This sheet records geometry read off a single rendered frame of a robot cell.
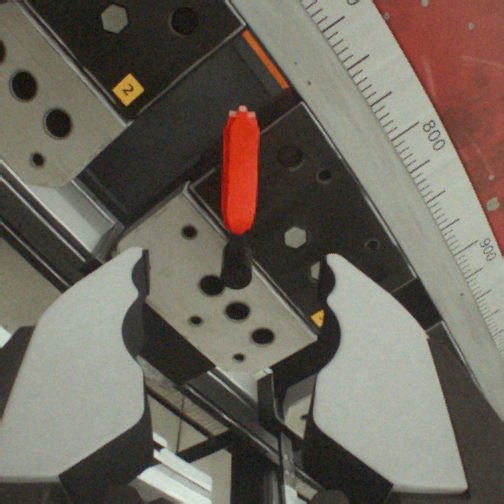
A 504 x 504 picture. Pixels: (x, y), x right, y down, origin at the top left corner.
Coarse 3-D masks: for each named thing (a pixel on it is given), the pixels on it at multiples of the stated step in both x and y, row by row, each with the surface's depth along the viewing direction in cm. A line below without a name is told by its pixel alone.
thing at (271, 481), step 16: (240, 448) 97; (240, 464) 92; (256, 464) 89; (272, 464) 85; (240, 480) 89; (256, 480) 86; (272, 480) 83; (240, 496) 85; (256, 496) 82; (272, 496) 80
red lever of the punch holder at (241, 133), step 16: (240, 112) 18; (224, 128) 19; (240, 128) 18; (256, 128) 19; (224, 144) 19; (240, 144) 19; (256, 144) 19; (224, 160) 19; (240, 160) 19; (256, 160) 19; (224, 176) 20; (240, 176) 19; (256, 176) 20; (224, 192) 20; (240, 192) 20; (256, 192) 20; (224, 208) 21; (240, 208) 20; (240, 224) 21; (240, 240) 22; (224, 256) 23; (240, 256) 22; (224, 272) 22; (240, 272) 22; (240, 288) 22
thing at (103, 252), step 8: (112, 232) 57; (120, 232) 59; (104, 240) 56; (112, 240) 56; (96, 248) 55; (104, 248) 53; (112, 248) 54; (96, 256) 51; (104, 256) 52; (112, 256) 52; (88, 264) 51; (96, 264) 51; (88, 272) 52
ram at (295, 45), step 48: (240, 0) 19; (288, 0) 19; (384, 0) 19; (432, 0) 19; (480, 0) 18; (288, 48) 20; (432, 48) 20; (480, 48) 20; (336, 96) 21; (432, 96) 21; (480, 96) 21; (336, 144) 23; (384, 144) 23; (480, 144) 23; (384, 192) 24; (480, 192) 24; (432, 240) 26; (432, 288) 28; (480, 336) 30; (480, 384) 34
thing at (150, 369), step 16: (144, 304) 32; (144, 320) 33; (160, 320) 33; (160, 336) 34; (176, 336) 34; (144, 352) 35; (160, 352) 35; (176, 352) 35; (192, 352) 35; (144, 368) 37; (160, 368) 36; (176, 368) 36; (192, 368) 36; (208, 368) 36; (160, 384) 38; (176, 384) 37
